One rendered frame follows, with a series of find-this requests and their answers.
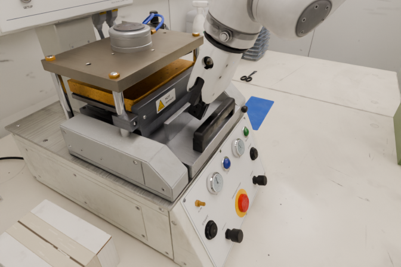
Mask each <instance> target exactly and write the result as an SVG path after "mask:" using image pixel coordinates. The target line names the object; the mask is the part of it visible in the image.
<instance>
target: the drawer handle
mask: <svg viewBox="0 0 401 267"><path fill-rule="evenodd" d="M234 113H235V99H234V98H232V97H227V98H226V99H225V100H224V101H223V102H222V103H221V104H220V105H219V106H218V107H217V108H216V109H215V111H214V112H213V113H212V114H211V115H210V116H209V117H208V118H207V119H206V120H205V121H204V122H203V123H202V124H201V125H200V126H199V127H198V128H197V129H196V130H195V132H194V134H193V150H195V151H198V152H200V153H203V152H204V150H205V141H206V140H207V139H208V138H209V137H210V136H211V134H212V133H213V132H214V131H215V130H216V129H217V127H218V126H219V125H220V124H221V122H222V121H223V120H224V119H225V118H226V117H227V115H228V114H229V115H234Z"/></svg>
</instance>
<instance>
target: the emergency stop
mask: <svg viewBox="0 0 401 267"><path fill-rule="evenodd" d="M248 207H249V198H248V196H247V195H246V194H241V195H240V196H239V199H238V208H239V210H240V212H244V213H245V212H246V211H247V210H248Z"/></svg>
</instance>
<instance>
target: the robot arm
mask: <svg viewBox="0 0 401 267"><path fill-rule="evenodd" d="M345 1H346V0H211V4H210V6H209V10H208V12H207V15H206V16H205V22H204V24H203V28H204V29H205V31H204V36H205V38H206V40H205V42H204V44H203V46H202V49H201V51H200V53H199V55H198V58H197V60H196V62H195V65H194V67H193V70H192V73H191V75H190V78H189V82H188V84H187V91H188V92H190V91H192V90H193V89H194V90H193V92H192V95H191V97H190V99H189V103H190V107H189V110H188V113H189V114H191V115H192V116H193V117H195V118H197V119H198V120H201V119H202V118H203V117H204V116H205V114H206V112H207V109H208V107H209V105H210V103H211V102H213V101H214V100H215V99H216V98H217V97H218V96H219V95H220V94H221V93H222V92H223V91H224V90H225V89H226V88H227V87H228V86H229V85H230V82H231V81H232V78H233V76H234V73H235V71H236V69H237V66H238V64H239V62H240V59H241V57H242V54H243V53H245V52H247V51H248V49H249V48H251V47H252V46H253V45H254V43H255V41H256V39H257V37H258V35H259V33H260V31H261V29H262V27H263V26H264V27H265V28H266V29H267V30H268V31H270V32H271V33H272V34H274V35H275V36H277V37H278V38H280V39H283V40H285V41H295V40H298V39H301V38H302V37H304V36H305V35H308V34H309V33H310V32H312V31H313V30H314V29H315V28H317V27H318V26H319V25H320V24H321V23H323V22H324V21H325V20H326V19H327V18H328V17H329V16H330V15H331V14H332V13H333V12H334V11H335V10H336V9H337V8H338V7H339V6H340V5H341V4H342V3H344V2H345Z"/></svg>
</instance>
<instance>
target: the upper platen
mask: <svg viewBox="0 0 401 267"><path fill-rule="evenodd" d="M193 65H195V62H194V61H189V60H184V59H180V58H179V59H177V60H175V61H173V62H172V63H170V64H168V65H167V66H165V67H163V68H161V69H160V70H158V71H156V72H154V73H153V74H151V75H150V76H148V77H146V78H144V79H143V80H141V81H139V82H137V83H136V84H134V85H132V86H130V87H129V88H127V89H125V90H124V91H123V95H124V101H125V106H126V111H127V112H130V113H132V110H131V107H132V106H133V105H135V104H136V103H138V102H139V101H141V100H142V99H144V98H146V97H147V96H148V95H150V94H151V93H153V92H155V91H156V90H157V89H159V88H160V87H161V86H163V85H164V84H166V83H168V82H169V81H170V80H172V79H173V78H175V77H177V76H178V75H180V74H181V73H182V72H184V71H186V70H187V69H189V68H190V67H191V66H193ZM67 82H68V85H69V88H70V91H71V92H73V93H72V98H74V99H76V100H79V101H83V102H85V103H88V104H91V105H94V106H97V107H100V108H103V109H105V110H109V111H112V112H114V113H116V108H115V102H114V99H113V94H112V91H111V90H108V89H104V88H101V87H98V86H95V85H91V84H89V83H85V82H81V81H78V80H75V79H69V80H67Z"/></svg>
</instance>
